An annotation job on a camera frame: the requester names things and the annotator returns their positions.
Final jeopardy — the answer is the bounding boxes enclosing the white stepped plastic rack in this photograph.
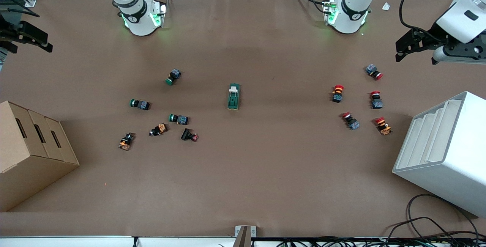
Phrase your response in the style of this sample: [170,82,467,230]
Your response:
[392,91,486,218]

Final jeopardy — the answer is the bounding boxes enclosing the black floor cable bundle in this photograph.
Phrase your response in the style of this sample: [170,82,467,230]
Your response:
[273,193,486,247]

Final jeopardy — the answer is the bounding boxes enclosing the green load switch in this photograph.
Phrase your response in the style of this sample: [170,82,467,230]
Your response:
[227,83,241,111]

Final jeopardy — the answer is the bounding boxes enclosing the black switch red contact block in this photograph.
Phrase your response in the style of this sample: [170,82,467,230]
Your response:
[180,127,199,142]

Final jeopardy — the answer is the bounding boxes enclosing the green pushbutton blue contact block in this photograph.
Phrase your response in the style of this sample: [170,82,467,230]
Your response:
[165,68,182,86]
[129,98,151,111]
[168,113,189,125]

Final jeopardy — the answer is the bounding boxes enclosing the brown paper table cover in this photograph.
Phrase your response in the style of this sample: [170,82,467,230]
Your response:
[0,0,486,238]

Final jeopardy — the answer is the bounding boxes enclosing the black selector switch orange block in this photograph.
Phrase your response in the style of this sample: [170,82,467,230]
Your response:
[149,123,168,137]
[118,132,135,151]

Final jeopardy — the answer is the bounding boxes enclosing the red emergency button orange block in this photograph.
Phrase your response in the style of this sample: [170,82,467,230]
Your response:
[331,84,345,104]
[374,116,392,136]

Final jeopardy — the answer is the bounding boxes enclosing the brown cardboard box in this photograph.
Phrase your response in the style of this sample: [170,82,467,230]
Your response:
[0,100,80,212]

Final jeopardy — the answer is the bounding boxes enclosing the metal table edge bracket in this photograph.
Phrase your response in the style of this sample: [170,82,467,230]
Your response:
[235,225,256,247]

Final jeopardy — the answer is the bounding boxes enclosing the black left camera cable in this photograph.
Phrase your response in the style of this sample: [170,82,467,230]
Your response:
[399,0,448,37]

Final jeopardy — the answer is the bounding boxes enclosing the red emergency button blue block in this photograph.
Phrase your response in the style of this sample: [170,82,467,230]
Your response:
[341,112,360,131]
[370,91,383,110]
[365,64,384,80]

